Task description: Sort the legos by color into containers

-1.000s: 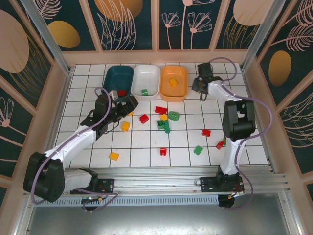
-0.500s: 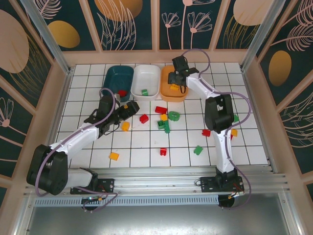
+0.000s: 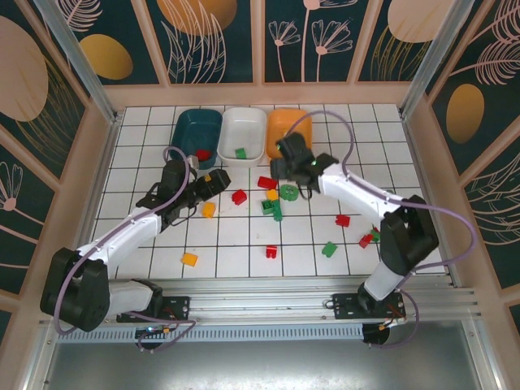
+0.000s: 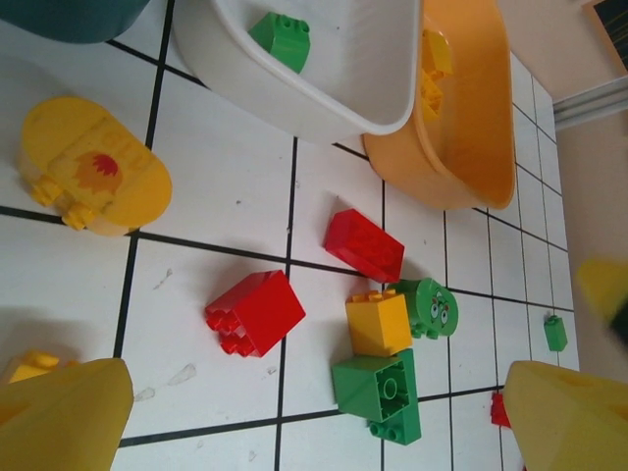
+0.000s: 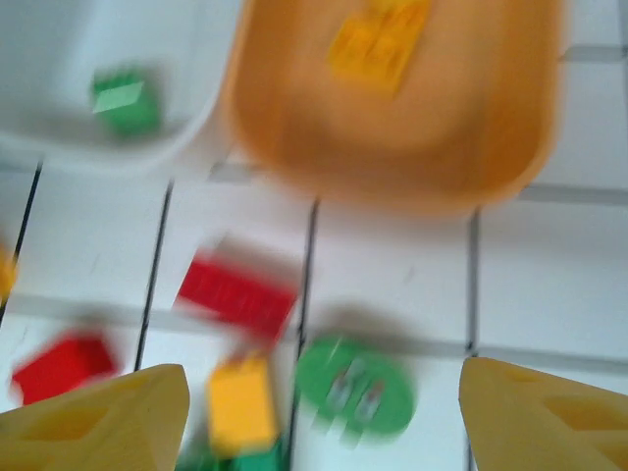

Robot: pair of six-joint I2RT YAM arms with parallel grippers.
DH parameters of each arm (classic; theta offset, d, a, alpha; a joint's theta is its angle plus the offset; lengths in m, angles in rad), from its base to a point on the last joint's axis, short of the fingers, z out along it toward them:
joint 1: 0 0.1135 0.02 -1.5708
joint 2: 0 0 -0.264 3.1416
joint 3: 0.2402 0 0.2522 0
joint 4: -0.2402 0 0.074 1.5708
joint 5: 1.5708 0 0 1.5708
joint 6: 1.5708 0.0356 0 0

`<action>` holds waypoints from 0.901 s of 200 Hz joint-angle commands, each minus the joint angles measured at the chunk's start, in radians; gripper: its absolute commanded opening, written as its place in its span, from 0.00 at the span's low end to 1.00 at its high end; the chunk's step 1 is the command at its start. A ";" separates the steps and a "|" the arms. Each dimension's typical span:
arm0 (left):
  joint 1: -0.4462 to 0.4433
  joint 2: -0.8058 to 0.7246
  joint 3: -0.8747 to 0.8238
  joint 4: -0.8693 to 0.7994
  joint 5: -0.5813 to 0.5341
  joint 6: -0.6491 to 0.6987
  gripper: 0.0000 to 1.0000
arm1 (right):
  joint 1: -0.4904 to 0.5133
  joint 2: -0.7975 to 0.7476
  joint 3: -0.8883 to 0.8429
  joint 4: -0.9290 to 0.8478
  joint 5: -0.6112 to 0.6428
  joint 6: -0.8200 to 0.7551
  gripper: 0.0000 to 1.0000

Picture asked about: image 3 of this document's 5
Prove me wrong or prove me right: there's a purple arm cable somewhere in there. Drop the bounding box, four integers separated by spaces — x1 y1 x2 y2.
284 110 479 350
54 146 199 353

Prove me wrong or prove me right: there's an orange plastic bin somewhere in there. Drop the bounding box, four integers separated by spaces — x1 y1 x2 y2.
264 107 314 160

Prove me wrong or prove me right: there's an aluminium corner post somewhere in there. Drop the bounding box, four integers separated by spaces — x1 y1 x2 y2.
399 0 476 119
34 0 123 125

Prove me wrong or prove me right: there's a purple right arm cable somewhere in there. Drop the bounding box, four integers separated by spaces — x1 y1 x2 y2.
284 110 479 350

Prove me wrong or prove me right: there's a white plastic bin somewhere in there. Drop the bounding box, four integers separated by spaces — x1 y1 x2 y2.
217 106 268 170

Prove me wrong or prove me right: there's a grey metal sheet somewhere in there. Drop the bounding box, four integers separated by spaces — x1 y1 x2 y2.
24 320 501 390

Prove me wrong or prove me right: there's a teal plastic bin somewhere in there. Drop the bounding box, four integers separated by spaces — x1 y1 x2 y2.
169 107 223 171

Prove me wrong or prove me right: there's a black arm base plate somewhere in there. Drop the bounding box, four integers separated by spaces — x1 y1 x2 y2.
116 295 192 324
331 292 407 322

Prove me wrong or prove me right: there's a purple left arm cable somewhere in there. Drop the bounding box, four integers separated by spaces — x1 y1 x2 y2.
54 146 199 353

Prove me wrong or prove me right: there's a grey slotted cable duct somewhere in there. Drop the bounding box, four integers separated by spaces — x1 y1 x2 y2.
54 327 366 345

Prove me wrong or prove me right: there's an aluminium mounting rail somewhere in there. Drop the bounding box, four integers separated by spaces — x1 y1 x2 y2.
38 275 483 326

